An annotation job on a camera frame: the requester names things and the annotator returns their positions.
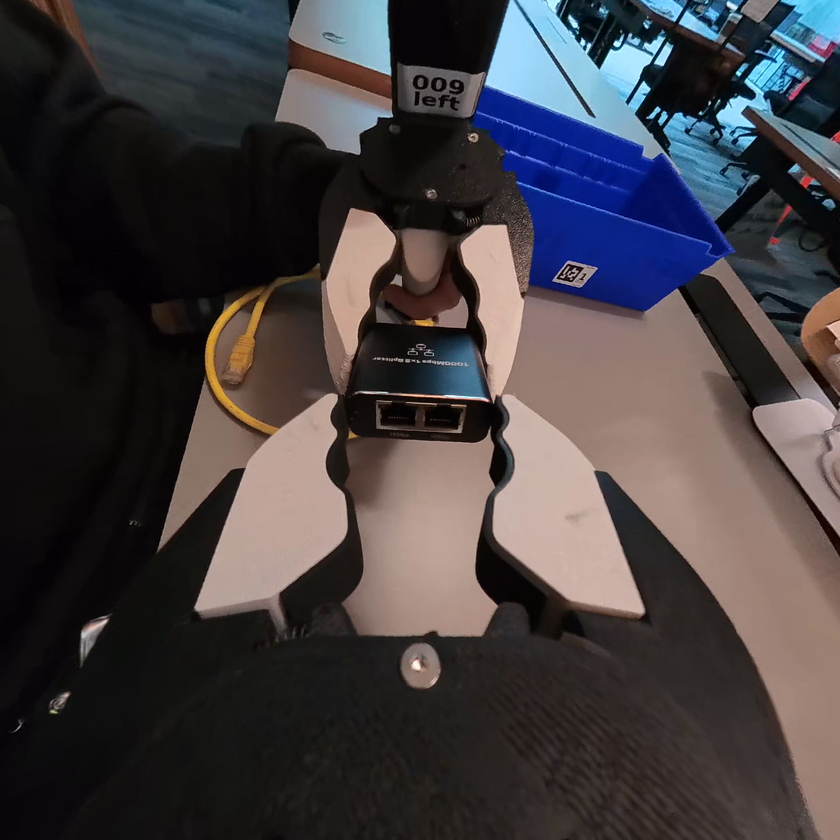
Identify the black network splitter box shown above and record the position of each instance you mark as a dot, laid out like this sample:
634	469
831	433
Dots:
420	367

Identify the person's black jacket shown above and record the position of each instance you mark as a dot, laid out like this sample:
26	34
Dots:
65	459

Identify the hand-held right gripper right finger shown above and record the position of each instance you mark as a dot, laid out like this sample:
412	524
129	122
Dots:
558	525

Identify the person's left forearm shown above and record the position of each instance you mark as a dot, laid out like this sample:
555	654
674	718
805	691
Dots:
249	210

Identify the document stand with instruction sheet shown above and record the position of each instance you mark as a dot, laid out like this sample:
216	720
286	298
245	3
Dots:
794	433

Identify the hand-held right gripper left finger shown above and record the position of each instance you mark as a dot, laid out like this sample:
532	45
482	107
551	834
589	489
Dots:
282	525

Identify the grey desk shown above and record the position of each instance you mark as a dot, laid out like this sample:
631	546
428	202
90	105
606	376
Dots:
623	407

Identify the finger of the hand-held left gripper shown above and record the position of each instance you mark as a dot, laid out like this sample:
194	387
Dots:
351	262
499	282

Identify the blue plastic bin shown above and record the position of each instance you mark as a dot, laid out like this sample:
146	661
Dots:
623	249

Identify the adjacent pale desk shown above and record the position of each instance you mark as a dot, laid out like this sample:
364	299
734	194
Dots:
361	26

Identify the person's left hand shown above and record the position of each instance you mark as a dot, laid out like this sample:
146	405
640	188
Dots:
426	303

